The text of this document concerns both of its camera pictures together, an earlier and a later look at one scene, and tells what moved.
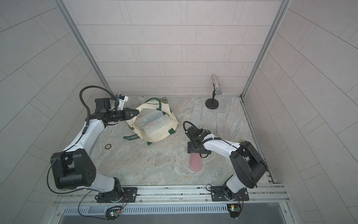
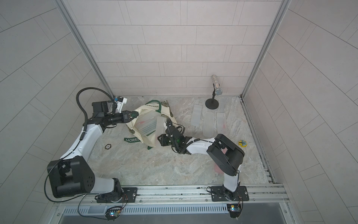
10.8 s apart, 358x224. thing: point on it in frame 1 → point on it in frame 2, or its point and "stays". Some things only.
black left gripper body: x=117 y=116 stays
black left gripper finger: x=135 y=112 stays
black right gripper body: x=193 y=148 → x=168 y=140
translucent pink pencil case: x=195 y=162 → x=217 y=168
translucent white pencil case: x=221 y=123 stays
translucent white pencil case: x=196 y=116 stays
